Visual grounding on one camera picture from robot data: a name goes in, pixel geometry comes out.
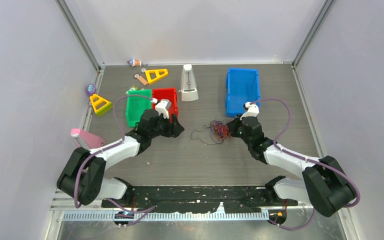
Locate tan wooden strip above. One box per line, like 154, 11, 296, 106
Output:
133, 73, 148, 86

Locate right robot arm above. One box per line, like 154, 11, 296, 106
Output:
227, 116, 358, 217

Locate purple round toy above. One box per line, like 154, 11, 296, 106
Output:
85, 83, 97, 97

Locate blue plastic bin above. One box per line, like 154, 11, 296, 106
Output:
225, 67, 261, 117

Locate green plastic bin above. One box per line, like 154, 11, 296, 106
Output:
125, 89, 152, 128

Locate yellow triangle toy left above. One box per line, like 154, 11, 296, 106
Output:
89, 93, 113, 117

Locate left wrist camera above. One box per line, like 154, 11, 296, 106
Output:
154, 99, 172, 119

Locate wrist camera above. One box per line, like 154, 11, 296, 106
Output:
239, 102, 260, 120
154, 99, 172, 119

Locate small figurine toy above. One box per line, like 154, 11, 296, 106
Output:
126, 58, 143, 67

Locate red plastic bin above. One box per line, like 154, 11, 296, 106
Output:
151, 87, 179, 117

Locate pink metronome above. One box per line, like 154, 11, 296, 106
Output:
70, 128, 106, 150

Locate white metronome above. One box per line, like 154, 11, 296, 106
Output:
180, 64, 199, 102

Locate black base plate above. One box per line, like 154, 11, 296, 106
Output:
101, 185, 286, 214

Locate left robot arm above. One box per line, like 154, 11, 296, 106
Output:
56, 109, 185, 207

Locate yellow triangle toy rear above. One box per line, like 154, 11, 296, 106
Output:
145, 68, 169, 84

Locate green toy block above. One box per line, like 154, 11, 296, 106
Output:
128, 86, 139, 91

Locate yellow triangle toy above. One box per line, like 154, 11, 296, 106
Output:
89, 93, 113, 117
145, 68, 169, 84

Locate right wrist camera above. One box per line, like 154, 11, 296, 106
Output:
239, 102, 260, 120

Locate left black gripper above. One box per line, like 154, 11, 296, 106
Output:
149, 112, 184, 139

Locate aluminium rail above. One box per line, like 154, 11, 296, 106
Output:
50, 188, 312, 223

